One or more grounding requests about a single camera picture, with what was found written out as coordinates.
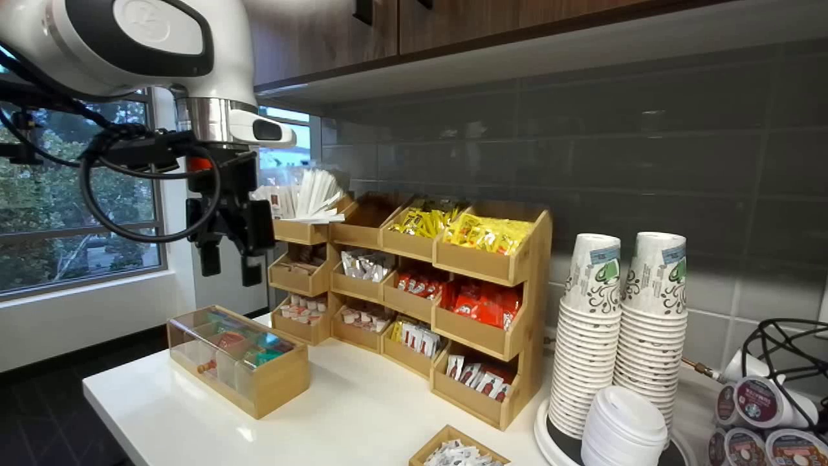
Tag coffee pod pile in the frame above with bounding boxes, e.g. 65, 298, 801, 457
706, 378, 828, 466

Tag wooden upper cabinet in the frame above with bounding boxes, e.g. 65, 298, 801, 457
246, 0, 828, 106

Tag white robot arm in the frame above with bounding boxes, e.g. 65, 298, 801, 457
0, 0, 295, 285

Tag white cup lid stack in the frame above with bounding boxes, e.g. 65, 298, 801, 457
579, 386, 667, 466

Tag red sugar packets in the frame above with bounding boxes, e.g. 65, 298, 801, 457
396, 269, 522, 329

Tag bamboo tiered condiment shelf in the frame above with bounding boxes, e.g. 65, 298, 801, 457
270, 200, 550, 427

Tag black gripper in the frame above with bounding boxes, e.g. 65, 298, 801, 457
187, 156, 275, 286

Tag right paper cup stack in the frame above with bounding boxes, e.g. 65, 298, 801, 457
616, 229, 687, 422

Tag yellow sweetener packets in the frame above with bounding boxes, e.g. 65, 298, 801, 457
391, 207, 531, 255

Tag bamboo tea box clear lid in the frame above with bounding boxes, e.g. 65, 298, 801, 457
166, 304, 310, 418

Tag black wire pod basket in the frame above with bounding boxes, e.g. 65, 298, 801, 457
743, 317, 828, 435

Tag left paper cup stack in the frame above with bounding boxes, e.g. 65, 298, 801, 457
545, 233, 620, 440

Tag paper cup stack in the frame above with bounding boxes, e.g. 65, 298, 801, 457
545, 233, 620, 440
616, 229, 687, 422

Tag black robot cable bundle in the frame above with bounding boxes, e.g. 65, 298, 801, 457
0, 49, 226, 246

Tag small bamboo sweetener tray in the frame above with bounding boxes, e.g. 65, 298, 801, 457
408, 423, 509, 466

